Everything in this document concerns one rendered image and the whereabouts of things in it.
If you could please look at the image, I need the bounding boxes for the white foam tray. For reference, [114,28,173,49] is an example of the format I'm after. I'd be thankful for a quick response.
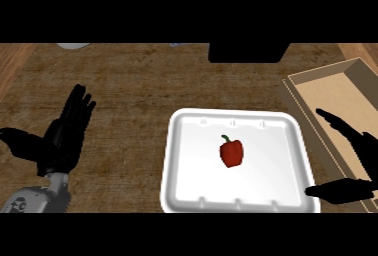
[160,107,322,214]

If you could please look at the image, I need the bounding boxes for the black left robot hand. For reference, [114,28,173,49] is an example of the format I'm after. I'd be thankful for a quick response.
[0,83,98,178]

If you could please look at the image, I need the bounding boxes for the red bell pepper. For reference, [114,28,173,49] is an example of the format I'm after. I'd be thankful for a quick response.
[219,134,245,169]

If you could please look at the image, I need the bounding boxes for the cardboard box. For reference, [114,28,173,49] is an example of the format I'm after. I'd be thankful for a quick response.
[276,57,378,214]

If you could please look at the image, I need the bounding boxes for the black appliance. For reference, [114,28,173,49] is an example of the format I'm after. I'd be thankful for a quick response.
[207,42,293,64]

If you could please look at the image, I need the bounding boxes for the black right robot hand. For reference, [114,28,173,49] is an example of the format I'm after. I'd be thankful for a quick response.
[305,108,378,205]

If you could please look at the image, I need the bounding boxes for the pale grey round object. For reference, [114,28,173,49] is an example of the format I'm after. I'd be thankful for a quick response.
[55,42,93,51]

